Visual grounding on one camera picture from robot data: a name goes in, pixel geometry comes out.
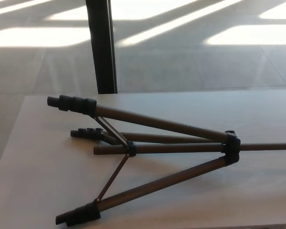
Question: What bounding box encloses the bronze tripod with black fittings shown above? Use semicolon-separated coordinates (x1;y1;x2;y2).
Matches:
47;94;286;227

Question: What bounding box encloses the black vertical pillar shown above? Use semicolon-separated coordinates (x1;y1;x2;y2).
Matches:
85;0;118;94

